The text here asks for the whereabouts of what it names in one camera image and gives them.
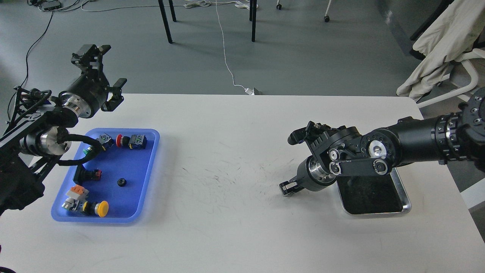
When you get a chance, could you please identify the red push button switch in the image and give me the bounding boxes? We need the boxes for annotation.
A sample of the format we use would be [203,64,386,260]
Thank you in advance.
[115,134,148,150]

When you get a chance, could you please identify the black table leg right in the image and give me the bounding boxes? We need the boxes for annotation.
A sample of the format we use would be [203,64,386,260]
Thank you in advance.
[249,0,258,42]

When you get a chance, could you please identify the beige cloth on chair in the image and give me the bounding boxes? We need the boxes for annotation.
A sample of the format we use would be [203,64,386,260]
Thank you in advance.
[396,0,485,102]

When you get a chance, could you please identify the black floor cable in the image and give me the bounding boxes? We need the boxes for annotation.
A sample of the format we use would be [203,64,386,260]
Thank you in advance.
[8,0,91,126]

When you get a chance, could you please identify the black table leg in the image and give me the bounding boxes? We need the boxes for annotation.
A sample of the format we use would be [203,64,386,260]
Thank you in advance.
[249,0,258,42]
[158,0,177,44]

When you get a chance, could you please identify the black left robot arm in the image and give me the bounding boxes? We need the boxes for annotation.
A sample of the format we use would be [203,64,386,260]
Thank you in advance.
[0,44,127,212]

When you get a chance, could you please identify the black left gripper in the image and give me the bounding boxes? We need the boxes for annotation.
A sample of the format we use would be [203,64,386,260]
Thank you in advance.
[59,44,128,119]

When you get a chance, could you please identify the silver metal tray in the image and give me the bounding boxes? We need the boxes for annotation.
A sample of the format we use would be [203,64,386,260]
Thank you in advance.
[336,169,412,218]

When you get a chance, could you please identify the orange grey contact block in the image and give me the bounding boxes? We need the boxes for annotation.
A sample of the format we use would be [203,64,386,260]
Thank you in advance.
[62,184,89,212]

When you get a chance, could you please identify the black selector switch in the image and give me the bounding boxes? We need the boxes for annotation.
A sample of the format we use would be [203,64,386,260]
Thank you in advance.
[73,165,102,185]

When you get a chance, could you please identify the blue plastic tray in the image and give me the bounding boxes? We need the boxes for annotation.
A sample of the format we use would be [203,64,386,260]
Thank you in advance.
[51,128,160,224]

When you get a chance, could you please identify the white floor cable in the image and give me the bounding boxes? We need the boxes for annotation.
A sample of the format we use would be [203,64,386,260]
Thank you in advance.
[184,0,259,91]

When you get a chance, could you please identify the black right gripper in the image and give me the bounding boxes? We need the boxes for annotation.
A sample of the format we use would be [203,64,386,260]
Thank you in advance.
[279,157,336,197]

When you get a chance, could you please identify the green push button switch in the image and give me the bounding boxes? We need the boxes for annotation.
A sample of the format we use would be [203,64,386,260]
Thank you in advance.
[81,133,115,157]

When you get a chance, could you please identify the yellow push button switch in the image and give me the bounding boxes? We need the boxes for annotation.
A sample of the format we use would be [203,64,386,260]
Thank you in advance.
[80,201,109,218]

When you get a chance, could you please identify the black table leg left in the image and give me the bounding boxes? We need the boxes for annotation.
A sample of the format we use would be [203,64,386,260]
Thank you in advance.
[158,0,177,44]

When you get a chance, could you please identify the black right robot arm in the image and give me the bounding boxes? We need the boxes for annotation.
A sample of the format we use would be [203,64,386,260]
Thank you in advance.
[279,88,485,196]

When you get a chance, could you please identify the black gear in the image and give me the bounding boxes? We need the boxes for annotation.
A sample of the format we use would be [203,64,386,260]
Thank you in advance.
[117,178,127,187]

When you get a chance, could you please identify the white chair frame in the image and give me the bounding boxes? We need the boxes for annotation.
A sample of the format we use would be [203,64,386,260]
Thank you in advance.
[417,48,485,108]

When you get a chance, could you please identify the white power adapter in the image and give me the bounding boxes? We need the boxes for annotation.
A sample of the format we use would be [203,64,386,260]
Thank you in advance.
[244,88,262,96]

